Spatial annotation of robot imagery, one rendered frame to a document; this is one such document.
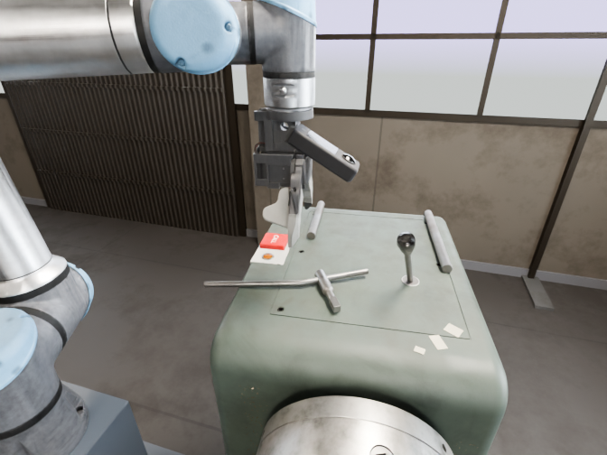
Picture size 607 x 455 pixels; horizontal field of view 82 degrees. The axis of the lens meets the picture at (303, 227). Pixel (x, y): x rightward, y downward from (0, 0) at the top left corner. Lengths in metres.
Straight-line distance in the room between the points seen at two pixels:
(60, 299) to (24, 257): 0.09
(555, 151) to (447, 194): 0.74
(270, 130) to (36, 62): 0.28
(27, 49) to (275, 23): 0.26
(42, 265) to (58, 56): 0.40
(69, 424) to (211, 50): 0.62
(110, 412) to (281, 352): 0.34
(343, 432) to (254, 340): 0.20
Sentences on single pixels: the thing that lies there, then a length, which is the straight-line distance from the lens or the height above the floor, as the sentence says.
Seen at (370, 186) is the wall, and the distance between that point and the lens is 2.96.
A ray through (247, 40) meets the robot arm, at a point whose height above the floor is 1.69.
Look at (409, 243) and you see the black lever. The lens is 0.61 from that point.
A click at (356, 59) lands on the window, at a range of 2.77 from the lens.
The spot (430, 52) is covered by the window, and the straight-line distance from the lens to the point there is 2.74.
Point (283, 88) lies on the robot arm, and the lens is 0.51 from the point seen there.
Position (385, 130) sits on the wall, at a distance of 2.82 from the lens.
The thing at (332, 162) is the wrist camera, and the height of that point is 1.53.
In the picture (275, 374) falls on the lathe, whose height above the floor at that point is 1.21.
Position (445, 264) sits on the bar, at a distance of 0.80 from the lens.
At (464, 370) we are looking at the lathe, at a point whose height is 1.25.
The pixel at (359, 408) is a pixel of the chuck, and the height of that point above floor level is 1.24.
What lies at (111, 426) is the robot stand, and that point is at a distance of 0.78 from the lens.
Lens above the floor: 1.69
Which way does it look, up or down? 28 degrees down
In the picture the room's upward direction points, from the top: straight up
